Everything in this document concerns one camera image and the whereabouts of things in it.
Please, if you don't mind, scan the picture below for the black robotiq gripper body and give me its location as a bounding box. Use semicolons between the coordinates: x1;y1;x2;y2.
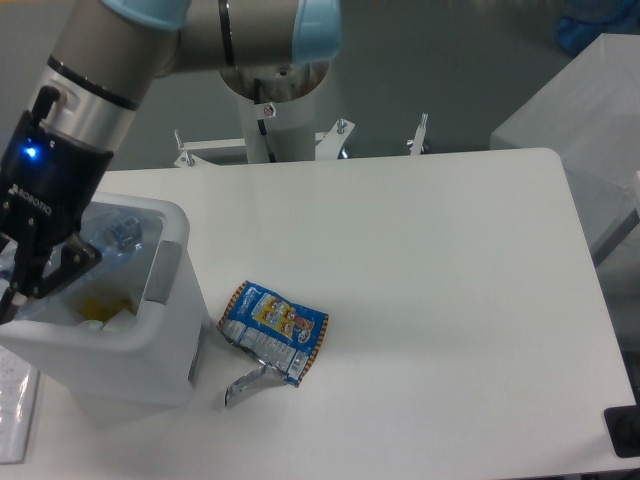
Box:
1;110;114;257

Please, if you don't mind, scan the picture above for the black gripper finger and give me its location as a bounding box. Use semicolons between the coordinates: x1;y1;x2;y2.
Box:
12;232;102;299
1;234;19;325

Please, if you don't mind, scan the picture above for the crushed clear plastic bottle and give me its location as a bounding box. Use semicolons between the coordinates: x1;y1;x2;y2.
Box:
1;210;143;307

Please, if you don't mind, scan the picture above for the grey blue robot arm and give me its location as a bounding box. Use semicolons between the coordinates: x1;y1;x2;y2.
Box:
1;1;342;322

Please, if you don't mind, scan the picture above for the yellow white trash in can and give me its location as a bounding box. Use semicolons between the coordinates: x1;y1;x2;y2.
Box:
77;294;137;326

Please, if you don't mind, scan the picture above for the white plastic trash can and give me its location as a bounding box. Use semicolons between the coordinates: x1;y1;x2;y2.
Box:
1;193;208;406

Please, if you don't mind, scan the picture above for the white paper sheet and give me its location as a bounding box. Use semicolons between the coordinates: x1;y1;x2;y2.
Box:
1;347;40;465

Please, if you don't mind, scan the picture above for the blue snack wrapper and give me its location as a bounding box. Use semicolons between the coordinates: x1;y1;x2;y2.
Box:
217;281;329;407

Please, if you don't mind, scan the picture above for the white covered side table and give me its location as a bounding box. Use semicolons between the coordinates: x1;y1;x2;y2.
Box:
490;34;639;264

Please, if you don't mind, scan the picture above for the blue bag in background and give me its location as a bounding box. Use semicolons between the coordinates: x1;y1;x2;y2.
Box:
555;0;639;57

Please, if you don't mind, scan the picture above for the black device at table edge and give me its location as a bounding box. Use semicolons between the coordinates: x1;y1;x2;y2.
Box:
604;405;639;458

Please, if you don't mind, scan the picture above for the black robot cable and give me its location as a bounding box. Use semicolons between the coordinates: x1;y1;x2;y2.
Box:
252;78;278;164

